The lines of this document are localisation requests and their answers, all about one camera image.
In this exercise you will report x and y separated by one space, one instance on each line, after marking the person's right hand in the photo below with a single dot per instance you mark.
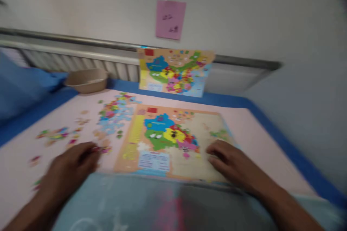
230 160

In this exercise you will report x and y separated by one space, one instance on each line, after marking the person's left hand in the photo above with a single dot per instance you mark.
71 164

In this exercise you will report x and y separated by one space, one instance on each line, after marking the person's left fingers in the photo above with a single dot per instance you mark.
90 151

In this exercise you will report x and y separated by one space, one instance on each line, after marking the person's right fingers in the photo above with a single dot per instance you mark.
217 152

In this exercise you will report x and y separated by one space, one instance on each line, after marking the pile of loose puzzle pieces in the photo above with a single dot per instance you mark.
95 125

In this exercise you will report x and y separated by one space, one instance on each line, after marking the pink sheet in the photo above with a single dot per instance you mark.
54 139

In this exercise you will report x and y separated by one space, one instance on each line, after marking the wooden map puzzle board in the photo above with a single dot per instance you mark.
173 141

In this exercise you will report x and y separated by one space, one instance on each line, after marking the blue mattress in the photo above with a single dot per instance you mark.
271 122

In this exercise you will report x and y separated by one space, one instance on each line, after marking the beige plastic basin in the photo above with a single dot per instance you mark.
86 80

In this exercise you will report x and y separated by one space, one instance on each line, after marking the person's body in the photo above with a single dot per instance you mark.
151 204

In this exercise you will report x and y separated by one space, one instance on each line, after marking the colourful map reference sheet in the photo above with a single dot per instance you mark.
176 72

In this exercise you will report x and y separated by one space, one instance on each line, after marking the blue pillow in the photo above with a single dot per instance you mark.
21 87

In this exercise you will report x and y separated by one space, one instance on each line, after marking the pink paper note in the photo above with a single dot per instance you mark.
170 19

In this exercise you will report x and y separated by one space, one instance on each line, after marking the metal bed rail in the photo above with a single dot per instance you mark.
81 49

